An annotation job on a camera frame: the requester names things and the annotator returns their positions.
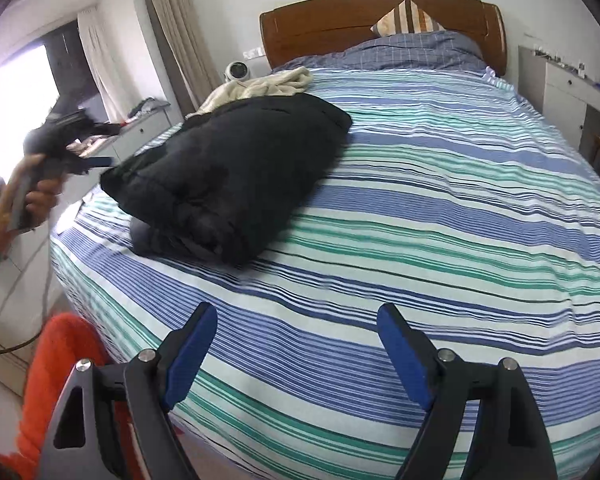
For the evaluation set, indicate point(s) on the black puffer jacket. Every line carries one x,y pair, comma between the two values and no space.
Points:
240,170

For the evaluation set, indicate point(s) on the pile of small clothes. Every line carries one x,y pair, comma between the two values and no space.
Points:
147,108

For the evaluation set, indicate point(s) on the striped bed sheet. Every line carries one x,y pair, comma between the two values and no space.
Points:
429,210

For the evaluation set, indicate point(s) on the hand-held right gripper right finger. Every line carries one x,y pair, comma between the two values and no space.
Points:
404,355

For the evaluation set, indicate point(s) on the white desk with drawers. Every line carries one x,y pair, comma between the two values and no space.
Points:
559,90

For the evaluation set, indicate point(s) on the white wall socket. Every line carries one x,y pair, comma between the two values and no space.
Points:
254,52

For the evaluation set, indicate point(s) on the striped cushion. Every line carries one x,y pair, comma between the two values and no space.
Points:
404,20

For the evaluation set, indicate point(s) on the cream knitted sweater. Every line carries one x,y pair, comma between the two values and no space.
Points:
270,82

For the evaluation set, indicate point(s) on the person's leg orange pants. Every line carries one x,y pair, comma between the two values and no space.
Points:
55,350

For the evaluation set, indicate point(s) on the beige curtain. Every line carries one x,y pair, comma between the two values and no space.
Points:
180,35

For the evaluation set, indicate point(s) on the blue plaid pillow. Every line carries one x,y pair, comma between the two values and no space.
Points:
404,50

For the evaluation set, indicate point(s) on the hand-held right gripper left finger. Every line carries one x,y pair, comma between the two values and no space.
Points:
190,355

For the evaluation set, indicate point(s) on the small round white fan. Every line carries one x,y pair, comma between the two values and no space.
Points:
237,70

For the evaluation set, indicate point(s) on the wooden headboard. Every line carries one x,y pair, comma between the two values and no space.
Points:
330,25

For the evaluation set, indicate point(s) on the white sheer curtain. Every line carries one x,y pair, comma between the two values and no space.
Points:
100,60

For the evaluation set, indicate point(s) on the white low cabinet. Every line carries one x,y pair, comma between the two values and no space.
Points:
140,135

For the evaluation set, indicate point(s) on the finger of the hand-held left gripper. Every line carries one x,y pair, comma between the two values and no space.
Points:
97,162
105,130

